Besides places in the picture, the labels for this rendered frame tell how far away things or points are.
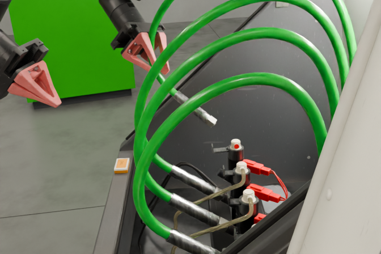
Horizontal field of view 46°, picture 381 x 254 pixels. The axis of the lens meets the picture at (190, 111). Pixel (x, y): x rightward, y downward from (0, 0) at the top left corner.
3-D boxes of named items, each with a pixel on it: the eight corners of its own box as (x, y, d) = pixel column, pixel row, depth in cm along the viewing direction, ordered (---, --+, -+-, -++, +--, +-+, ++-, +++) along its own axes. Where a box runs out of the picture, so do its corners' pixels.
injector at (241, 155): (217, 240, 89) (215, 144, 80) (242, 238, 89) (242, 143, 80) (219, 249, 86) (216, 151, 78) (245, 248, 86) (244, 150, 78)
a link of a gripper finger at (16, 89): (62, 94, 70) (16, 52, 69) (40, 122, 73) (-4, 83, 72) (83, 79, 76) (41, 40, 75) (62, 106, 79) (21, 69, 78)
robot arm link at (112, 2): (108, 4, 96) (90, -2, 91) (130, -19, 94) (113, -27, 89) (123, 29, 94) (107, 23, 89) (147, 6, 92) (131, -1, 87)
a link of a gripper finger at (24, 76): (55, 104, 71) (9, 63, 70) (33, 131, 74) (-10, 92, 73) (76, 88, 77) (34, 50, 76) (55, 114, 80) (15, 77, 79)
